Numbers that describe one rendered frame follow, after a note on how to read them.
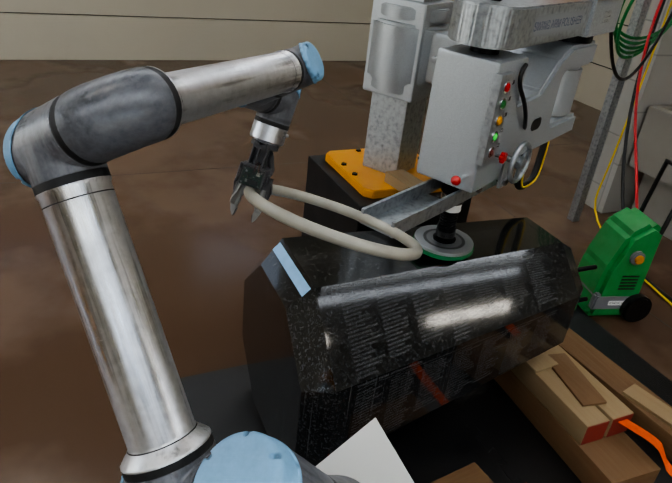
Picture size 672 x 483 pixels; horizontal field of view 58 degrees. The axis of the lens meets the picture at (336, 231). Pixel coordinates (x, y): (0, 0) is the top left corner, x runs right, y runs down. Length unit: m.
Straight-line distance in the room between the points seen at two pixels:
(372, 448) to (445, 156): 1.12
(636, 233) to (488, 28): 1.94
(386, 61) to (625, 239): 1.63
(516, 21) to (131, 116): 1.26
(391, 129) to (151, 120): 1.99
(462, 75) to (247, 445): 1.34
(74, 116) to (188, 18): 6.96
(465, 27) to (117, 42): 6.22
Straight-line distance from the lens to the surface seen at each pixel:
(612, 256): 3.57
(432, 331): 2.10
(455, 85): 1.96
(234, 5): 7.96
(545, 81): 2.31
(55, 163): 0.99
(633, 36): 4.48
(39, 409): 2.78
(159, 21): 7.80
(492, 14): 1.87
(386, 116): 2.83
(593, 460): 2.64
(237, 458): 0.95
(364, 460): 1.15
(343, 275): 2.02
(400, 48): 2.67
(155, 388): 1.01
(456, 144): 1.99
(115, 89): 0.94
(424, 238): 2.20
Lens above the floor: 1.88
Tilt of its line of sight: 28 degrees down
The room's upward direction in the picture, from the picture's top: 7 degrees clockwise
